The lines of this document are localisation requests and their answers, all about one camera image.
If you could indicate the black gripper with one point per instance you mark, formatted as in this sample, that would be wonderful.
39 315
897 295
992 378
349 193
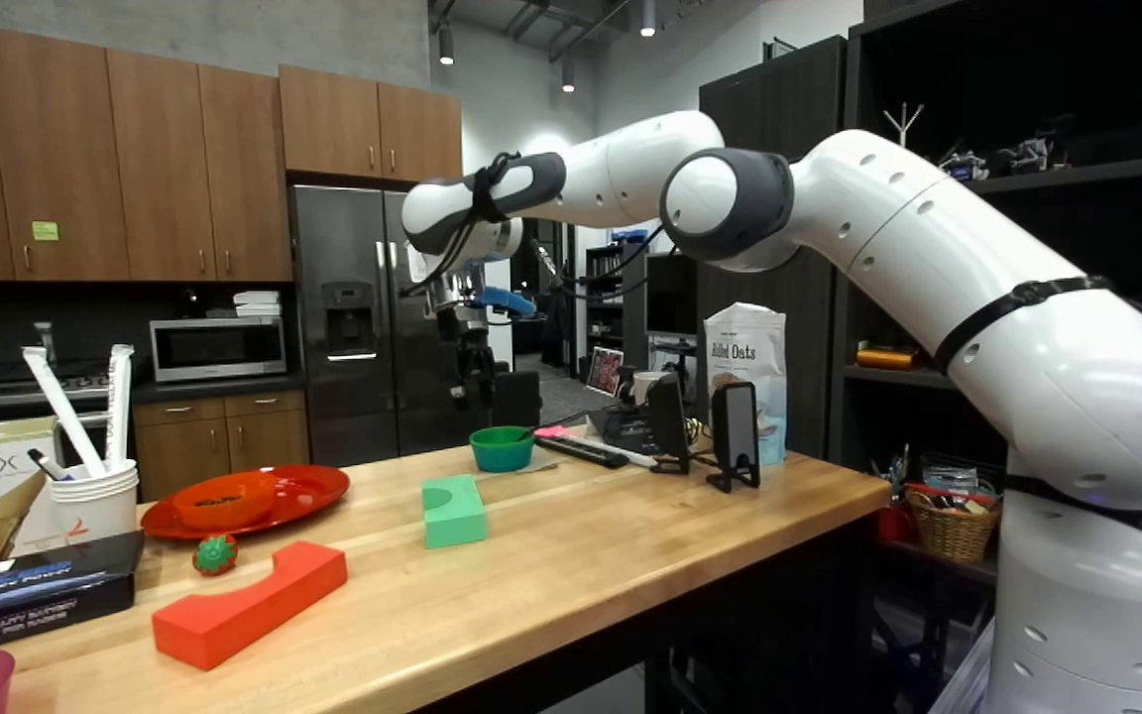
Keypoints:
474 345

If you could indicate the green foam block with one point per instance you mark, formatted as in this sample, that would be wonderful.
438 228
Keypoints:
452 518

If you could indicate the orange foam block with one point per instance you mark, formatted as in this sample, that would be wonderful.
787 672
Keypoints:
245 606

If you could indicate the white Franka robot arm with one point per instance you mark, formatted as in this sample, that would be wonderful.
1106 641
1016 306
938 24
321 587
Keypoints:
1020 344

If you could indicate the green bowl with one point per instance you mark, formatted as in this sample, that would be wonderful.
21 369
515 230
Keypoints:
501 450

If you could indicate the stainless steel refrigerator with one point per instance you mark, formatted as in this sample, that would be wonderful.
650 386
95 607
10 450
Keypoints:
357 344

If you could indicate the black pink marker tray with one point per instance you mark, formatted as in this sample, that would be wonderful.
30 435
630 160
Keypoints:
575 450

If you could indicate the black upright device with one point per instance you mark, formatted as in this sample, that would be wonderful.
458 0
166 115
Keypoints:
671 423

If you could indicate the red plate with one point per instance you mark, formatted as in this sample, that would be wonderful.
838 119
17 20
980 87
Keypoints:
273 496

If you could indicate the silver microwave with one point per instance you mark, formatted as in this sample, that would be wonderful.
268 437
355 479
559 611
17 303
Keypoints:
215 352

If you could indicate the black phone on stand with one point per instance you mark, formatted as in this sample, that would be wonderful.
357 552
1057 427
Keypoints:
736 429

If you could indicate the white blue coffee bag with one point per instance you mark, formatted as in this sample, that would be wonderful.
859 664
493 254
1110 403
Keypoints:
750 359

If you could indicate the toy strawberry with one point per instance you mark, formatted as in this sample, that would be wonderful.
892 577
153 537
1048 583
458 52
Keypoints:
215 557

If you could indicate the short white stick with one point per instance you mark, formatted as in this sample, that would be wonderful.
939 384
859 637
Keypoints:
116 398

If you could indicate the brown upper cabinets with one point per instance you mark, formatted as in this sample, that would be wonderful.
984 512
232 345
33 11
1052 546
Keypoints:
136 160

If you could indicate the green sticky note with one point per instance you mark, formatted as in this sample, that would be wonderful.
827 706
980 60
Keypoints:
43 230

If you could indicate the black oven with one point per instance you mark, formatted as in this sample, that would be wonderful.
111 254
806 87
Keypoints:
1 398

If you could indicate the black flat box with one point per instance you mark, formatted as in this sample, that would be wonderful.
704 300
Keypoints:
30 587

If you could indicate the wicker basket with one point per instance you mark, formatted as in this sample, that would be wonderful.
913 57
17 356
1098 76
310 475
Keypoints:
954 528

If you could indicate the black shelf unit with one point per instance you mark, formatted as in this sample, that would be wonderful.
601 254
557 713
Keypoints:
939 82

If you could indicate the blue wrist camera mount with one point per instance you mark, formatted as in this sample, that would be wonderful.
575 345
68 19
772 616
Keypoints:
512 303

